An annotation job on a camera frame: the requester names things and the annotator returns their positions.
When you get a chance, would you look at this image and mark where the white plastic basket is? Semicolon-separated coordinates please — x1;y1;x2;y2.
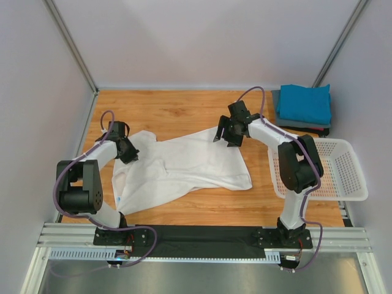
268;137;369;202

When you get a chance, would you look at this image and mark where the right aluminium corner post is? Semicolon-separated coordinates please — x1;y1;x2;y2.
312;0;371;88

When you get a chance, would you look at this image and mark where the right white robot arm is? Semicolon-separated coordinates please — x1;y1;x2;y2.
214;100;323;247

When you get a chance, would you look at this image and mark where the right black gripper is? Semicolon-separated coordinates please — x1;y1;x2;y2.
213;116;243;148

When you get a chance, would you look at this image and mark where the aluminium frame rail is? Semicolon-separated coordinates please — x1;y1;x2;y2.
37;223;372;253

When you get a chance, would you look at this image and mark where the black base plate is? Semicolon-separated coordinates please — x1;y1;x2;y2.
93;225;313;255

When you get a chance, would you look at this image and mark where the aluminium corner post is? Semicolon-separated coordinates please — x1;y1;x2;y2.
42;0;99;94
312;0;371;88

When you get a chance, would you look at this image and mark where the folded black red t-shirt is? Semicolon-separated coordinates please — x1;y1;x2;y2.
285;126;330;138

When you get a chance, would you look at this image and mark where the white t-shirt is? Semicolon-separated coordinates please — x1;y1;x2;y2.
111;127;252;215

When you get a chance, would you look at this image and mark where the grey slotted cable duct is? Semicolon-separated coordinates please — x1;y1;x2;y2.
48;247;300;263

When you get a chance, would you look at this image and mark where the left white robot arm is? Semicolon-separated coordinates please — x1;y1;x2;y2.
53;121;139;246

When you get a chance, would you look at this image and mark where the left aluminium corner post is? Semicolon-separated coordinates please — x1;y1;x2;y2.
42;0;99;94

